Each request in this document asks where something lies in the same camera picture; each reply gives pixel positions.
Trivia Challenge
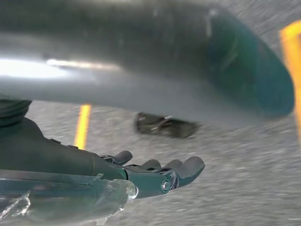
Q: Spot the yellow floor tape square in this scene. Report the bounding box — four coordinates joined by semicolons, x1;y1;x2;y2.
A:
74;20;301;150

